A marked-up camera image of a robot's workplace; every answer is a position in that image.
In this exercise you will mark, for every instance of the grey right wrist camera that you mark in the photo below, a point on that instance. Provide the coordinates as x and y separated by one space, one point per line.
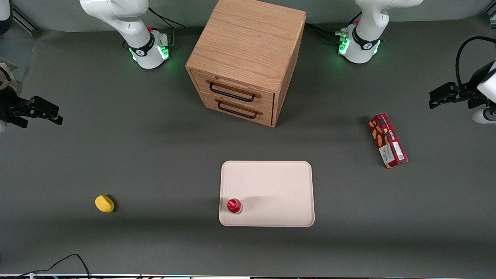
2 126

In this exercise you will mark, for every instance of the beige plastic tray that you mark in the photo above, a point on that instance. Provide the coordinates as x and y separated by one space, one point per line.
271 190

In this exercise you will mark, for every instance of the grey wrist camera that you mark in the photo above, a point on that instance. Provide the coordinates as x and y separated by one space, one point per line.
485 115
2 126

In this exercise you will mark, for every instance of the red tartan cookie box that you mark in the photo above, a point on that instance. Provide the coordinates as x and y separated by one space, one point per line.
387 139

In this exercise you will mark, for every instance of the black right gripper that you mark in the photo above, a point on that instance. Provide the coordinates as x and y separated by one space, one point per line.
8 105

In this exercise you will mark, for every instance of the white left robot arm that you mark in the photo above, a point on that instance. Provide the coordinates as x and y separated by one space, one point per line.
364 43

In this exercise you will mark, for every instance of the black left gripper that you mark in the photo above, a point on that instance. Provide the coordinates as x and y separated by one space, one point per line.
470 93

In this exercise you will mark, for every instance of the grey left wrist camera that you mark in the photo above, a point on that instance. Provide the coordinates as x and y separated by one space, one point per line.
485 115

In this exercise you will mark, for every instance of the yellow lemon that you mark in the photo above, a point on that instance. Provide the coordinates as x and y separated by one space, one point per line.
104 204

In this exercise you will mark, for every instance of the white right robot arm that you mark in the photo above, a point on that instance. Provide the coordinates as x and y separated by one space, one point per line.
140 38

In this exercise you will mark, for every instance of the wooden drawer cabinet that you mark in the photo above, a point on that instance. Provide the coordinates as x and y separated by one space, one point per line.
248 42

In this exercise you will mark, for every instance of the aluminium frame rail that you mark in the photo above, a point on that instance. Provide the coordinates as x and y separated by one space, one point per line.
492 14
25 20

